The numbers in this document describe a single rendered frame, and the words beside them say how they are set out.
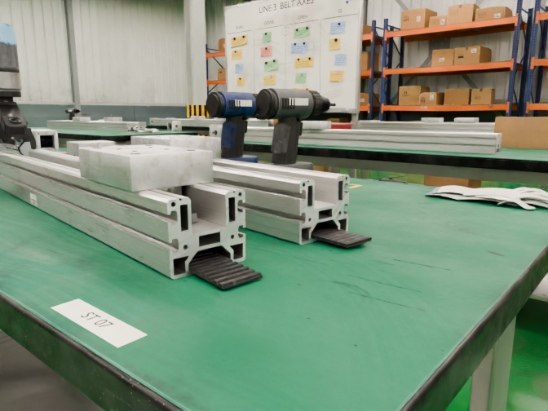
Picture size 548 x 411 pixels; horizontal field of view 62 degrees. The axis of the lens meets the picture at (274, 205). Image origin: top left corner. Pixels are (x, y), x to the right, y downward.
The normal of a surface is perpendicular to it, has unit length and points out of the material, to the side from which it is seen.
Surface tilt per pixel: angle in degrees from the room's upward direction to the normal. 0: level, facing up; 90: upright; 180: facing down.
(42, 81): 90
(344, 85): 90
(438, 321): 0
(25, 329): 89
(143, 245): 90
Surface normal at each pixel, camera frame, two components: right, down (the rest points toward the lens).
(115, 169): -0.74, 0.13
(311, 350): 0.00, -0.98
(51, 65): 0.76, 0.13
